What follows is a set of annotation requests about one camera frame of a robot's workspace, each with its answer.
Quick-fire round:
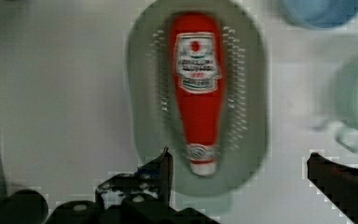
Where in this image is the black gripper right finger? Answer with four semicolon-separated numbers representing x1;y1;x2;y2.
307;152;358;224

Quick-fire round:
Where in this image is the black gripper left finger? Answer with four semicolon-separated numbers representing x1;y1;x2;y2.
95;147;173;212

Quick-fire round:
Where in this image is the red ketchup bottle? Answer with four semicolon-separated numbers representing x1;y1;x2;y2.
169;12;226;176

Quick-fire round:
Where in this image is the green oval strainer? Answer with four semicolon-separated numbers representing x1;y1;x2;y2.
127;0;268;197

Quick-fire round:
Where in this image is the green mug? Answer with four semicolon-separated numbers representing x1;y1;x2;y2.
310;50;358;154

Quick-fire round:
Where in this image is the blue cup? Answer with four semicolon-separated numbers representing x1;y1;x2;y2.
277;0;358;30

